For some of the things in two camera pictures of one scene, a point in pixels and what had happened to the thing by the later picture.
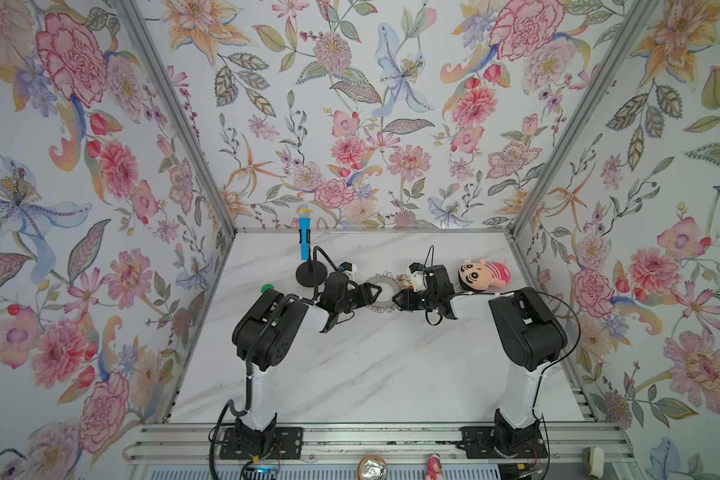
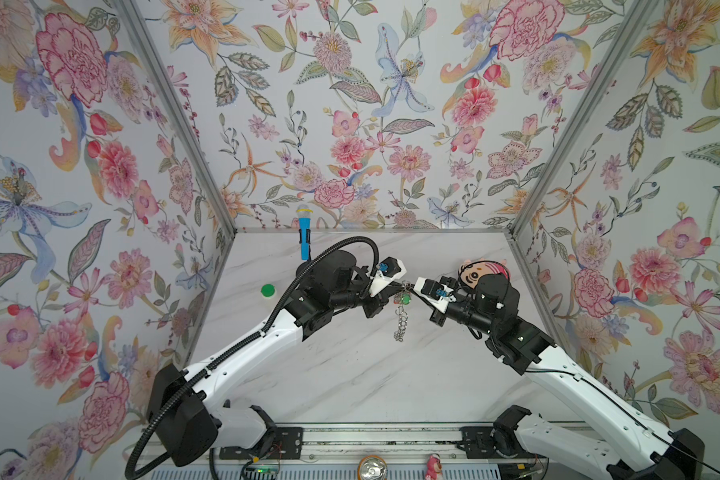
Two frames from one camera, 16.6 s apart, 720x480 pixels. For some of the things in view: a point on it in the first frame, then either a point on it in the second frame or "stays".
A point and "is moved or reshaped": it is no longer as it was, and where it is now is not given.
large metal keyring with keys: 399,282 is moved or reshaped
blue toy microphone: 304,214 stays
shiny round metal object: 372,467 stays
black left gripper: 364,293 to 380,300
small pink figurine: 433,467 stays
